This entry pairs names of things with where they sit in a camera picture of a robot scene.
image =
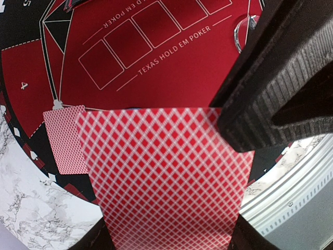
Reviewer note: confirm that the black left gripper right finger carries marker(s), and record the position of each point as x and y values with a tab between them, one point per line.
246	237

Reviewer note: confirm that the red playing card deck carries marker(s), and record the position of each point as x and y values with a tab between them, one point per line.
164	178

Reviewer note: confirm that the clear round dealer button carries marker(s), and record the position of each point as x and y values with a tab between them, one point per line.
243	29

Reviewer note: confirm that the round red black poker mat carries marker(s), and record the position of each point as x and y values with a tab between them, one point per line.
110	55

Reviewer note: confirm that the single red playing card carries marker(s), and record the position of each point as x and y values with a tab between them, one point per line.
64	141

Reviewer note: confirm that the triangular all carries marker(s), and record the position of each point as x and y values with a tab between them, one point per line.
72	4

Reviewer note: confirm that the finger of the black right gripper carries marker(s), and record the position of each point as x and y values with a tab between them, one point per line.
280	87

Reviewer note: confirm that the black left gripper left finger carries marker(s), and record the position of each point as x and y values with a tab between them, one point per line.
96	238

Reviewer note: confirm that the aluminium front rail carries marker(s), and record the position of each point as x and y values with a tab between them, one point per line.
291	205

